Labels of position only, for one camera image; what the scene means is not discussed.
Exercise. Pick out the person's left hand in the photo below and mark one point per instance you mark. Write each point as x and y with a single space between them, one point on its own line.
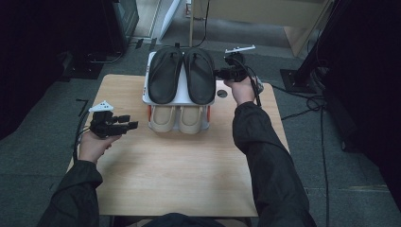
91 148

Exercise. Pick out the white board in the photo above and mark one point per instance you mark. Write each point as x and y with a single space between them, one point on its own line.
170 19

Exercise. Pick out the person's right hand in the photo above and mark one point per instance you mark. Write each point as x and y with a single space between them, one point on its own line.
244 93

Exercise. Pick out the black flip-flop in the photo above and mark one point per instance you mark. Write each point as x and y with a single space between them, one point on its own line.
164 75
200 75

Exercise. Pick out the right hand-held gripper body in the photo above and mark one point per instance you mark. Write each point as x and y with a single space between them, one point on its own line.
236 74

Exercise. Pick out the dark cabinet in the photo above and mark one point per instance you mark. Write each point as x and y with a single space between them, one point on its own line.
126 19

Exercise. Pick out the black metal stand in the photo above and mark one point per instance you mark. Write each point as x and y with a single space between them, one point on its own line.
302 75

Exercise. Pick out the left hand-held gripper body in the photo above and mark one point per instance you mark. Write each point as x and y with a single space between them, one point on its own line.
102 126

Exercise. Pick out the grey shoe rack orange supports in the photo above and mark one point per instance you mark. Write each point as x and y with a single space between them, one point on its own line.
183 94

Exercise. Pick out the person's dark clothing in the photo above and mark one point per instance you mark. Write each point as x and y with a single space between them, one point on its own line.
183 220

